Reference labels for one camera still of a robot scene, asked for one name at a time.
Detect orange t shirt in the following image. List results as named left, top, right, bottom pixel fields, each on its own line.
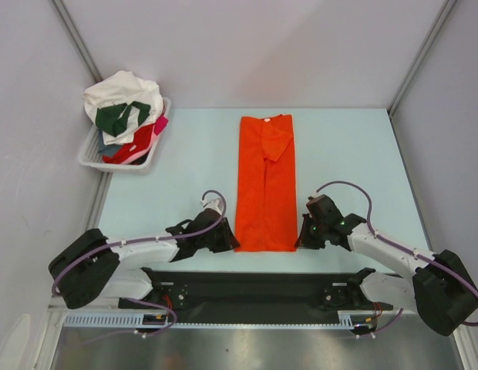
left=235, top=115, right=298, bottom=252

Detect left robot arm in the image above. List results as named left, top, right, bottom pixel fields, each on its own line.
left=48, top=208, right=240, bottom=309

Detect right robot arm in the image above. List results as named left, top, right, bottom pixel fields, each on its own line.
left=296, top=195, right=478, bottom=336

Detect red t shirt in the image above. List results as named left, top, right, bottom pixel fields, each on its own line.
left=103, top=124, right=158, bottom=165

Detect pink garment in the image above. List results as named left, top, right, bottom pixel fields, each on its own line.
left=153, top=115, right=169, bottom=136

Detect grey t shirt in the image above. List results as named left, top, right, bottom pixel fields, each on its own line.
left=97, top=131, right=123, bottom=158

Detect white plastic basket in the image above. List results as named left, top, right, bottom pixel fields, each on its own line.
left=78, top=97, right=171, bottom=175

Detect green and white t shirt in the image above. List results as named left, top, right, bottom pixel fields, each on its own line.
left=95, top=101, right=151, bottom=137

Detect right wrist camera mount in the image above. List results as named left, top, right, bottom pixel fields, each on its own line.
left=308, top=192, right=320, bottom=200

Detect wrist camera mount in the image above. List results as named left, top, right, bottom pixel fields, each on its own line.
left=308, top=192, right=320, bottom=200
left=201, top=198, right=224, bottom=214

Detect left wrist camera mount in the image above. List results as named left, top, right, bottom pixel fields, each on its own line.
left=201, top=198, right=224, bottom=214

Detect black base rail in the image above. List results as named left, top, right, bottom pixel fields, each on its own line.
left=118, top=271, right=393, bottom=318

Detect white slotted cable duct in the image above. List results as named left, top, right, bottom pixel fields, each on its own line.
left=64, top=311, right=374, bottom=330

